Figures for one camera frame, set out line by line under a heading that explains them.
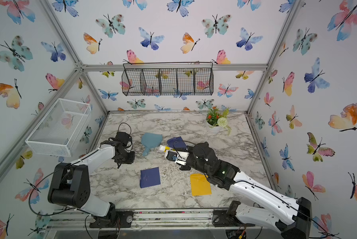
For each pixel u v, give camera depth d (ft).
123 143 2.48
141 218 2.47
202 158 1.59
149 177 2.88
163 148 2.07
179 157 1.76
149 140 3.50
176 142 3.41
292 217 1.28
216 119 3.18
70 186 1.46
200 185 2.78
